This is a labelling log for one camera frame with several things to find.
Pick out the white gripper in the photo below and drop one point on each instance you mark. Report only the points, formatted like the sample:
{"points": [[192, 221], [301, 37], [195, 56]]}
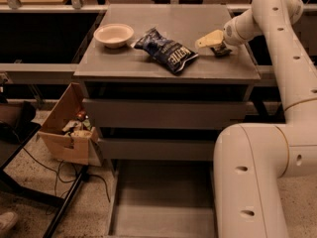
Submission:
{"points": [[232, 33]]}

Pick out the black rxbar chocolate bar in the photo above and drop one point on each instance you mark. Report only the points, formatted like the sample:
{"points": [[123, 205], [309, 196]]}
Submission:
{"points": [[220, 50]]}

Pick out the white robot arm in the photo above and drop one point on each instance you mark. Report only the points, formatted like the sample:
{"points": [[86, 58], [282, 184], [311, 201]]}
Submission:
{"points": [[249, 158]]}

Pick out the grey top drawer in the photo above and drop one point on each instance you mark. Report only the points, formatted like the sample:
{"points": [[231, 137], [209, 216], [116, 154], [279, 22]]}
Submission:
{"points": [[149, 114]]}

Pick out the grey middle drawer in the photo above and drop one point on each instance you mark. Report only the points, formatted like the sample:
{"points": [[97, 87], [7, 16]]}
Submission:
{"points": [[140, 149]]}

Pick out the grey open bottom drawer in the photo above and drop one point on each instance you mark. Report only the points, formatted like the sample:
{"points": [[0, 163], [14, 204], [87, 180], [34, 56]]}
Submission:
{"points": [[162, 199]]}

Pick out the blue kettle chips bag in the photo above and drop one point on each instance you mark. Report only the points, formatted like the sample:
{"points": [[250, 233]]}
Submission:
{"points": [[169, 53]]}

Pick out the white paper bowl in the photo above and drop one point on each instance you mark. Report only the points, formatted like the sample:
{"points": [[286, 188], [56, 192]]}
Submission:
{"points": [[114, 36]]}

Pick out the trash items in box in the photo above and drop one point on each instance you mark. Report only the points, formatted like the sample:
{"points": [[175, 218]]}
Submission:
{"points": [[80, 126]]}

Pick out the cardboard box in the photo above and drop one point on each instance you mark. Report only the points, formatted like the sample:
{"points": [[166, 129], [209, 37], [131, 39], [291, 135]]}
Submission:
{"points": [[84, 151]]}

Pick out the dark bag on table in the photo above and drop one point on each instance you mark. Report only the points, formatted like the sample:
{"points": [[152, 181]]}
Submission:
{"points": [[17, 121]]}

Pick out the white shoe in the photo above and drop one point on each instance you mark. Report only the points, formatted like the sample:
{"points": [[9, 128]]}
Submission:
{"points": [[7, 221]]}

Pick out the black table leg frame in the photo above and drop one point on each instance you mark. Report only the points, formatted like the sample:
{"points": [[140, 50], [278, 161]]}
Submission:
{"points": [[11, 144]]}

